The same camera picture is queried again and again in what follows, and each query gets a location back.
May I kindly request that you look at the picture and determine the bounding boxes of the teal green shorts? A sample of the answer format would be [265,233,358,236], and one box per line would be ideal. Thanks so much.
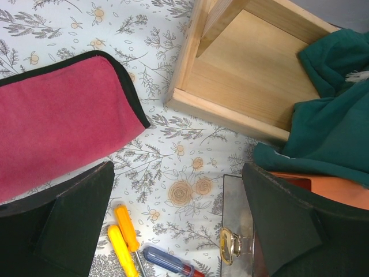
[253,29,368,187]

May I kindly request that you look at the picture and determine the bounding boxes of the orange drawer box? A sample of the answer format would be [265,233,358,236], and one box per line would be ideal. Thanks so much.
[270,171,368,210]

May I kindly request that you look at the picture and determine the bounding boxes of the blue red handled screwdriver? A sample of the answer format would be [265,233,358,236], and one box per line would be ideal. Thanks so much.
[143,246,205,277]

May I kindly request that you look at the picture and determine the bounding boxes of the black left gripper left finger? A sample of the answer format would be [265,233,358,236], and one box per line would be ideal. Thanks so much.
[1,162,115,276]

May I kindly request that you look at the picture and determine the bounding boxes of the clear acrylic drawer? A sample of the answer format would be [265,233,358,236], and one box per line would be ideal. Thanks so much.
[220,174,269,276]

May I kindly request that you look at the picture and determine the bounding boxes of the floral patterned table mat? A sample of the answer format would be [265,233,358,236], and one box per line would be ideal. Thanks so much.
[1,1,256,276]

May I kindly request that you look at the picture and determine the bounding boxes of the pink cloth pouch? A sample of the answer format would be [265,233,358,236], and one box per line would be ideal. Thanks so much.
[1,51,150,201]

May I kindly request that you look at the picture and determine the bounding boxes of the wooden clothes rack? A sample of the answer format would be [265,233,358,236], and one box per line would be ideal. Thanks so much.
[167,1,336,144]

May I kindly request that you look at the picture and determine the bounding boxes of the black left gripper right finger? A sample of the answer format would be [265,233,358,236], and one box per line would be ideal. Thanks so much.
[242,163,368,276]

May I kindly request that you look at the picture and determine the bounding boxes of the orange handled screwdriver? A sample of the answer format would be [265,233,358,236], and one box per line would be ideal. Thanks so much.
[114,205,147,277]

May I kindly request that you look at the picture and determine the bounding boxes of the yellow handled screwdriver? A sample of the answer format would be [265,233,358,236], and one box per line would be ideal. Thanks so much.
[108,225,139,277]

